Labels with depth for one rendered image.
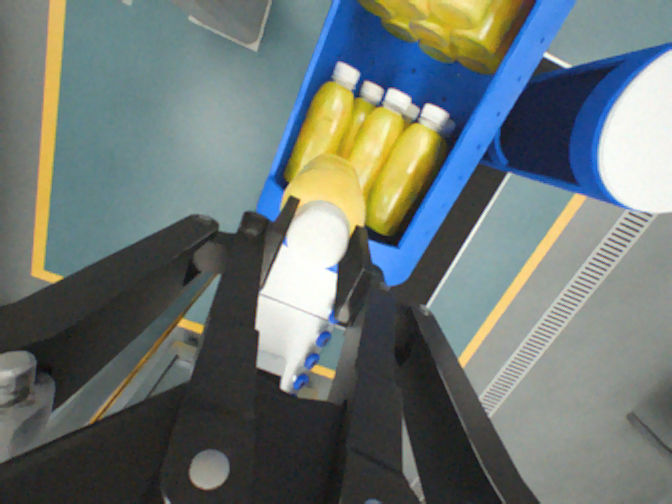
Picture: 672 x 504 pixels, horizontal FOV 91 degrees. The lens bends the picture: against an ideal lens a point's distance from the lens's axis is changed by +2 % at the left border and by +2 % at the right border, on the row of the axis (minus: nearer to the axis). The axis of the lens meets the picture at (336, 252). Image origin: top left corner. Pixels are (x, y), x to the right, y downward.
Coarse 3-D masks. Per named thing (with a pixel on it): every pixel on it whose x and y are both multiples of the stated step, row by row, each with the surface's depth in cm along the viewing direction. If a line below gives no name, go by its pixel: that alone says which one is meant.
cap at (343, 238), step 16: (320, 208) 20; (304, 224) 20; (320, 224) 20; (336, 224) 20; (288, 240) 20; (304, 240) 20; (320, 240) 20; (336, 240) 20; (304, 256) 20; (320, 256) 20; (336, 256) 20
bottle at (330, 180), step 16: (320, 160) 31; (336, 160) 31; (304, 176) 24; (320, 176) 24; (336, 176) 24; (352, 176) 28; (288, 192) 24; (304, 192) 22; (320, 192) 22; (336, 192) 22; (352, 192) 24; (304, 208) 21; (336, 208) 21; (352, 208) 23; (352, 224) 23
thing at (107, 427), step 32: (256, 384) 7; (128, 416) 5; (160, 416) 6; (256, 416) 6; (288, 416) 7; (320, 416) 7; (64, 448) 5; (96, 448) 5; (128, 448) 5; (160, 448) 5; (256, 448) 6; (288, 448) 6; (320, 448) 6; (0, 480) 4; (32, 480) 4; (64, 480) 4; (96, 480) 5; (128, 480) 5; (256, 480) 5; (288, 480) 6; (320, 480) 6
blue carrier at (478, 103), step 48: (336, 0) 41; (576, 0) 38; (336, 48) 51; (384, 48) 57; (528, 48) 36; (384, 96) 61; (432, 96) 59; (480, 96) 53; (288, 144) 53; (480, 144) 42; (432, 192) 42; (384, 240) 66
